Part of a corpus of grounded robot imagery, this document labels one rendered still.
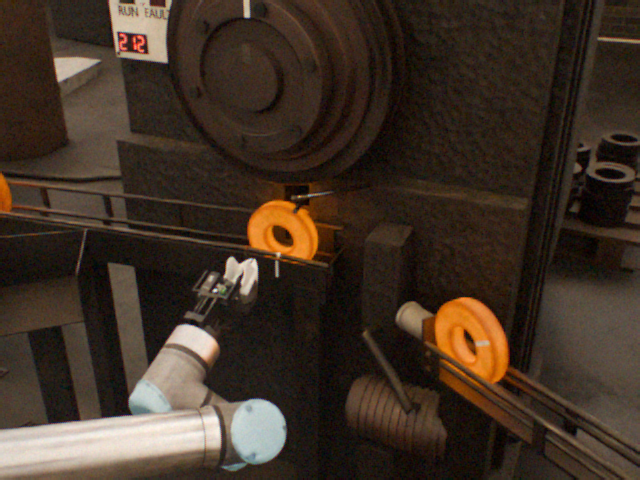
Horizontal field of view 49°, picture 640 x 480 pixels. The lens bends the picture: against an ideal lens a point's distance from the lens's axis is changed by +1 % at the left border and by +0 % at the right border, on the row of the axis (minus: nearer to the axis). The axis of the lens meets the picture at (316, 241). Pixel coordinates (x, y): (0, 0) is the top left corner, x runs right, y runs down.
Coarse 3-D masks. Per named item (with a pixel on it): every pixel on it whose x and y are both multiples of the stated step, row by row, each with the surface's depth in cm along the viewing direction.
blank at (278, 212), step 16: (272, 208) 147; (288, 208) 146; (256, 224) 151; (272, 224) 149; (288, 224) 147; (304, 224) 146; (256, 240) 153; (272, 240) 153; (304, 240) 147; (304, 256) 149
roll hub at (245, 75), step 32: (224, 0) 119; (256, 0) 116; (192, 32) 124; (224, 32) 123; (256, 32) 120; (288, 32) 116; (192, 64) 127; (224, 64) 123; (256, 64) 121; (288, 64) 120; (320, 64) 117; (224, 96) 128; (256, 96) 123; (288, 96) 123; (320, 96) 119; (224, 128) 130; (256, 128) 128; (288, 128) 125
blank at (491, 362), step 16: (448, 304) 123; (464, 304) 119; (480, 304) 119; (448, 320) 124; (464, 320) 120; (480, 320) 116; (496, 320) 117; (448, 336) 125; (480, 336) 117; (496, 336) 116; (448, 352) 126; (464, 352) 125; (480, 352) 118; (496, 352) 115; (480, 368) 119; (496, 368) 116; (480, 384) 120
